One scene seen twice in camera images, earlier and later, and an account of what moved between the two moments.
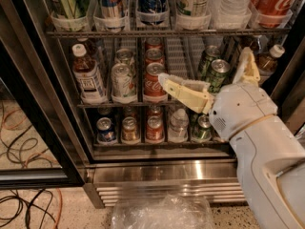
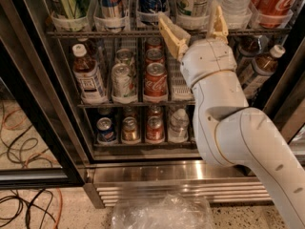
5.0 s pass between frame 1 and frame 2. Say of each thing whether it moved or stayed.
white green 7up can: stayed
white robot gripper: moved
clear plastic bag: stayed
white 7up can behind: stayed
